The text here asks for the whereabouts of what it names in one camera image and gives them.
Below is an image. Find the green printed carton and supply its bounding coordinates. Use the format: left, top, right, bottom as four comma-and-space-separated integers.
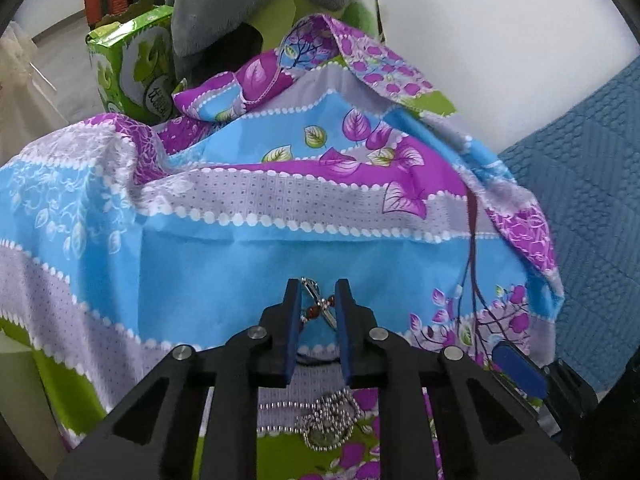
84, 0, 177, 126

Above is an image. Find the printed panel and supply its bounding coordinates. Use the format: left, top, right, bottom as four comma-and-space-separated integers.
370, 0, 390, 43

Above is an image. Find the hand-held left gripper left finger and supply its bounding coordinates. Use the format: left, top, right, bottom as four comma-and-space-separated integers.
54, 279, 302, 480

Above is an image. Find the black cord cross necklace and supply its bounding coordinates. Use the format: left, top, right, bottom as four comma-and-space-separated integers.
299, 276, 342, 333

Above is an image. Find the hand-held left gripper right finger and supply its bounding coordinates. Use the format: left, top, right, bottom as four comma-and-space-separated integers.
335, 279, 572, 480

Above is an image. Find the cream quilted furniture cover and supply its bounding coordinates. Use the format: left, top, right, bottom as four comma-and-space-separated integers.
0, 19, 63, 166

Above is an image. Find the floral purple blue cloth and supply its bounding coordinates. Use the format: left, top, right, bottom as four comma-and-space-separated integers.
0, 12, 568, 480

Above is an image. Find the green and white cardboard box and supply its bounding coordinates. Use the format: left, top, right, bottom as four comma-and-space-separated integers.
0, 332, 38, 411

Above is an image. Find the blue quilted chair back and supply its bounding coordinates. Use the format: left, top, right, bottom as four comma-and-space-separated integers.
499, 54, 640, 393

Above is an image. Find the silver ball chain necklace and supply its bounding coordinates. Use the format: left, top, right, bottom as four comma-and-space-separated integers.
256, 391, 373, 455

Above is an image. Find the pile of clothes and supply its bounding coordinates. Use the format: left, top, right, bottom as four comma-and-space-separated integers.
164, 0, 377, 78

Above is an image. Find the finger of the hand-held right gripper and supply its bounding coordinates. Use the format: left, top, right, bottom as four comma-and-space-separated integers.
491, 340, 550, 402

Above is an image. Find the lime green cushion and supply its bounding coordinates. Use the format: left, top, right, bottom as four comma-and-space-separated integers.
247, 0, 373, 43

